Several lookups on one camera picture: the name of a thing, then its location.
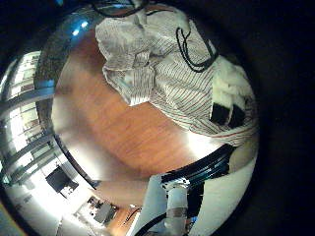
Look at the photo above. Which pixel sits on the white red-striped shirt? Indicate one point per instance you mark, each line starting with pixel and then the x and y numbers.
pixel 170 82

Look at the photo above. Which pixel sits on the black monitor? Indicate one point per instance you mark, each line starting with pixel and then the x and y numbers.
pixel 60 178

